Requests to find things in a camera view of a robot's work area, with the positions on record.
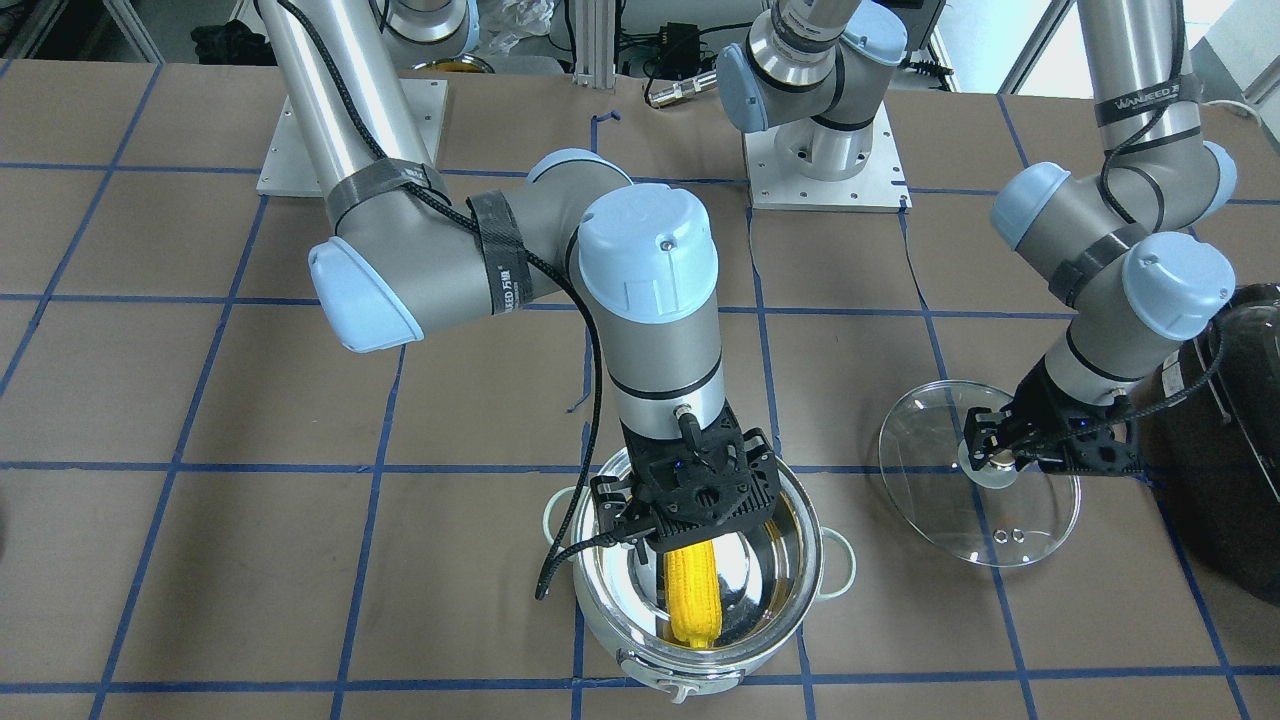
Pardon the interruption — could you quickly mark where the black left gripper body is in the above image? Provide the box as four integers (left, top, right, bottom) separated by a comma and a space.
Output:
1010, 360, 1142, 477

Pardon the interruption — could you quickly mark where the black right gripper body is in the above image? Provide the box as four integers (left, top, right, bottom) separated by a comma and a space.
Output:
623, 405, 781, 551

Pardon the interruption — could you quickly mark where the glass pot lid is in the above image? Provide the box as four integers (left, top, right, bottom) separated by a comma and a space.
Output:
878, 380, 1082, 568

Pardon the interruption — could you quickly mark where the yellow corn cob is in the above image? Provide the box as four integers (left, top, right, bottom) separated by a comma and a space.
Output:
663, 541, 723, 650

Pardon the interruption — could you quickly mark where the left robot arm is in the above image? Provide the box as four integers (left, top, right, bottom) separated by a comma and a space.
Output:
716, 1, 1236, 488

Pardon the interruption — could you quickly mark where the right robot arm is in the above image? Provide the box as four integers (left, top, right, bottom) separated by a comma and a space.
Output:
257, 1, 780, 552

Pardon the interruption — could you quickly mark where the pale green steel pot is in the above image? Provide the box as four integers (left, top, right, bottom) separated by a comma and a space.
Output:
566, 445, 858, 703

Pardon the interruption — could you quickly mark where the black rice cooker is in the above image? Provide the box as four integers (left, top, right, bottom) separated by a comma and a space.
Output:
1140, 283, 1279, 605

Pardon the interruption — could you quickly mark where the silver metal connector plug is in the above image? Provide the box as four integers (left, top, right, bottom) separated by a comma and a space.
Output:
645, 70, 717, 109

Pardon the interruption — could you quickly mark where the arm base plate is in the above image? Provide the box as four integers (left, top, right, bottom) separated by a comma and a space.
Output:
742, 105, 911, 213
256, 78, 449, 199

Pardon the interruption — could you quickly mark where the aluminium frame post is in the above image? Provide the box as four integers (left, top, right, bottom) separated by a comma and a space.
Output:
570, 0, 620, 92

